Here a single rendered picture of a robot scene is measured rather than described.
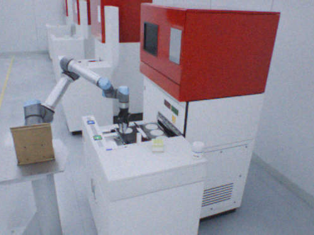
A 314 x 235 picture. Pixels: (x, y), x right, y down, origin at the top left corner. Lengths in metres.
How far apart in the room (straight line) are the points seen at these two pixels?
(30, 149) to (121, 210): 0.73
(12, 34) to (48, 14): 1.27
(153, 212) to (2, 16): 8.60
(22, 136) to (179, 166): 1.01
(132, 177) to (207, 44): 0.96
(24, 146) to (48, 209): 0.56
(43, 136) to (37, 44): 7.95
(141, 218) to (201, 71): 1.01
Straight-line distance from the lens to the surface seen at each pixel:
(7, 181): 1.93
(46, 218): 2.33
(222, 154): 2.30
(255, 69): 2.15
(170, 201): 1.78
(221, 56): 1.93
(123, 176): 1.55
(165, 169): 1.61
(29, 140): 1.95
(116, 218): 1.71
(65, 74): 2.18
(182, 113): 1.94
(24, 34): 9.73
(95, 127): 2.09
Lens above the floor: 1.89
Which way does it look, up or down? 24 degrees down
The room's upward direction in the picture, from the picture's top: 2 degrees clockwise
